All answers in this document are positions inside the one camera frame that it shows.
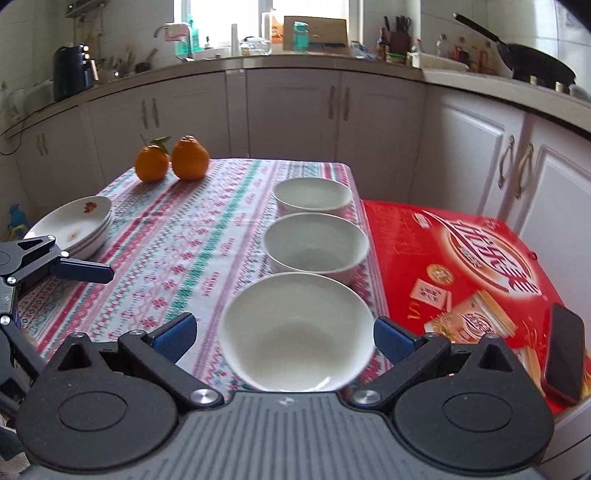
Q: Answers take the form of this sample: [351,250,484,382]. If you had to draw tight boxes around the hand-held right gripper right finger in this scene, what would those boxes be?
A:
[348,316,528,412]

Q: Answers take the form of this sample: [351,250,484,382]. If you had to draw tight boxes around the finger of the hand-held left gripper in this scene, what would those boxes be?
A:
[0,315,48,416]
[0,234,115,284]

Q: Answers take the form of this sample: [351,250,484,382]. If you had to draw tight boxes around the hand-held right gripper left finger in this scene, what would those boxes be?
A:
[45,312,225,413]

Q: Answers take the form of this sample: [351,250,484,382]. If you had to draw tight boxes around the white plate with fruit print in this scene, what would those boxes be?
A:
[65,224,112,260]
[65,215,114,256]
[23,196,114,252]

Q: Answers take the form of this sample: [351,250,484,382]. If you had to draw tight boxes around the white bowl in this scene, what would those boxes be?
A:
[272,176,354,219]
[218,272,376,393]
[263,213,369,284]

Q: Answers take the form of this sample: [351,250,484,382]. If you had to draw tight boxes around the blue thermos jug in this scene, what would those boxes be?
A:
[9,203,31,241]

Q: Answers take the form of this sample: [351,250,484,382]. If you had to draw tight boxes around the red snack carton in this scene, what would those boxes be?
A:
[360,199,591,416]

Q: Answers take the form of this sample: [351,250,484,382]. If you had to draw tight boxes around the patterned tablecloth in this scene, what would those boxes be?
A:
[18,158,393,402]

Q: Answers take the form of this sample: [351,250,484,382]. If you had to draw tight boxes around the orange with green leaf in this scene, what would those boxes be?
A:
[135,135,172,184]

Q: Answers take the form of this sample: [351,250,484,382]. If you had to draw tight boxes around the bumpy orange without leaf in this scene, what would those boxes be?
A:
[172,135,209,181]

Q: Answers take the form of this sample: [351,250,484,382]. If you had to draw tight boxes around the black smartphone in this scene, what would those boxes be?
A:
[541,303,586,407]

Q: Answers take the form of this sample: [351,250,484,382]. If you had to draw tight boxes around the white countertop appliance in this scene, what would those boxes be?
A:
[7,80,54,116]

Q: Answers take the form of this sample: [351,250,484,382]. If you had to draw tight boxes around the black electric kettle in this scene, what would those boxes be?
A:
[52,44,95,102]

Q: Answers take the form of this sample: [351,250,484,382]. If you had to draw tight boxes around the utensil holder with utensils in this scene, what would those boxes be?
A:
[95,44,134,81]

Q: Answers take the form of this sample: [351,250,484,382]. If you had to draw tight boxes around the small black pot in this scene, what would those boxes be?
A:
[135,48,160,73]

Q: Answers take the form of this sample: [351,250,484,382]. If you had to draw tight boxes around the metal faucet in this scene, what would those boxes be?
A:
[154,24,195,61]

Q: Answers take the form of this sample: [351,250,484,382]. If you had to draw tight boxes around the glass mug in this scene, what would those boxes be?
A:
[240,36,273,56]

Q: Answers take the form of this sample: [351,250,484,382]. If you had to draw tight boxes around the white plastic tray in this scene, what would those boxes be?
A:
[409,52,469,72]

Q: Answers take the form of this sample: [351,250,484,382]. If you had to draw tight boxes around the kitchen window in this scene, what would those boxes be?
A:
[174,0,363,47]

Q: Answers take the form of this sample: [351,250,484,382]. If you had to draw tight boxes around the knife block with knives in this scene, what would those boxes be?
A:
[383,15,413,55]

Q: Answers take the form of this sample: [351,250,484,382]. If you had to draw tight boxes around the black wok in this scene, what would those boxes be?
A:
[453,13,577,86]

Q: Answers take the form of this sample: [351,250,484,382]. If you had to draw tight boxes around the wooden cutting board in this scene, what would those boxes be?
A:
[283,16,348,51]

